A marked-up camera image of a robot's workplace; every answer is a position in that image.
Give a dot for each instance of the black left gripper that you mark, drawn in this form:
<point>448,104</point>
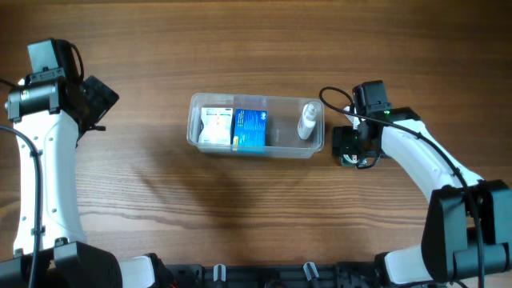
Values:
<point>102,97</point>

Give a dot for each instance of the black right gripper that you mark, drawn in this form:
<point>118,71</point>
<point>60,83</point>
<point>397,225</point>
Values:
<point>342,142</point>

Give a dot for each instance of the green round tin box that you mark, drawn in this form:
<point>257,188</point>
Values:
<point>352,160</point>

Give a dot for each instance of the blue medicine box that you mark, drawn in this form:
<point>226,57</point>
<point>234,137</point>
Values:
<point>249,132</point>

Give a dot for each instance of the white medicine box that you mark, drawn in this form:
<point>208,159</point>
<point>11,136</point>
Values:
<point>216,123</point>

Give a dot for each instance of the white Panadol box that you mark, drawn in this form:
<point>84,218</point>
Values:
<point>350,116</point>

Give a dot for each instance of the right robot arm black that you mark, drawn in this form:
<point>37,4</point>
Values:
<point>467,233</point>

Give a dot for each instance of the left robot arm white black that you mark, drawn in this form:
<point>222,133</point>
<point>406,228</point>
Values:
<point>48,112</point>

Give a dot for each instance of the clear plastic container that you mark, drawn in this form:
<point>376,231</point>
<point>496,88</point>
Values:
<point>282,140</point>

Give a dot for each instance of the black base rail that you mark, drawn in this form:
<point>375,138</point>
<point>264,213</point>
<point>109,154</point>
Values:
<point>340,275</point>

